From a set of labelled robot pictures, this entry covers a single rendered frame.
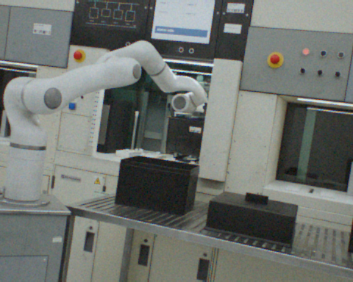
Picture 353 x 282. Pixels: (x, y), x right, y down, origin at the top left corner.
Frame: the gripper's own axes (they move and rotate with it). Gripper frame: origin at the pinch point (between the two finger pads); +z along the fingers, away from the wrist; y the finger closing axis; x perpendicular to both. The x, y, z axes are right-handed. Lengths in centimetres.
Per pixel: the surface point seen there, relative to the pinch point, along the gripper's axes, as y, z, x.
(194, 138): 3.6, -11.2, -16.1
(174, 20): -8.5, -30.3, 37.0
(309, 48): 53, -32, 30
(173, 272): 9, -31, -78
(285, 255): 60, -93, -43
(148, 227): 16, -93, -44
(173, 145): -7.0, -9.8, -21.5
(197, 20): 2.4, -30.4, 38.1
